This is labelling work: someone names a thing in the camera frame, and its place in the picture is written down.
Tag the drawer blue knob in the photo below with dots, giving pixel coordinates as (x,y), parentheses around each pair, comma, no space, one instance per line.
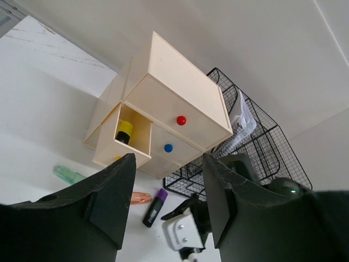
(168,148)

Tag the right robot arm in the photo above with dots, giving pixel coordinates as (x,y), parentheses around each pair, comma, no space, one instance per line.
(241,164)

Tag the cream drawer cabinet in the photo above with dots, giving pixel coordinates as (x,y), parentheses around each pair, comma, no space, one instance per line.
(161,84)

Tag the white paper manual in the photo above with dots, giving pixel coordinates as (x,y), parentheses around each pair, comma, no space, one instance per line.
(243,124)

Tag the black wire mesh organizer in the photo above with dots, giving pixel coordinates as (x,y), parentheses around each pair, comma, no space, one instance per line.
(267,147)

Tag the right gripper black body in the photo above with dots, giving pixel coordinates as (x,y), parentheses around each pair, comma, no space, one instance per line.
(199,209)

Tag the yellow cap black highlighter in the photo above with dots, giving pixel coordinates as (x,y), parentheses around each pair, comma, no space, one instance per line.
(124,132)

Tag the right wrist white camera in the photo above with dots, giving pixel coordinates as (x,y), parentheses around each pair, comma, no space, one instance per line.
(181,232)

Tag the drawer red knob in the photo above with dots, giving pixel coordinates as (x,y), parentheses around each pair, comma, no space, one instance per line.
(181,120)

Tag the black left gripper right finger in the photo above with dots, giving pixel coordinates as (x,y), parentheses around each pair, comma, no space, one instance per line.
(251,223)

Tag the purple cap black highlighter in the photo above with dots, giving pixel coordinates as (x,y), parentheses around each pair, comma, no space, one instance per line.
(154,208)

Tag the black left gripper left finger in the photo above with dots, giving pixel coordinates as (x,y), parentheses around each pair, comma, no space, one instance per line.
(83,222)

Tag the green transparent correction tape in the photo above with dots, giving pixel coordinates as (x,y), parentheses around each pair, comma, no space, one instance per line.
(67,174)

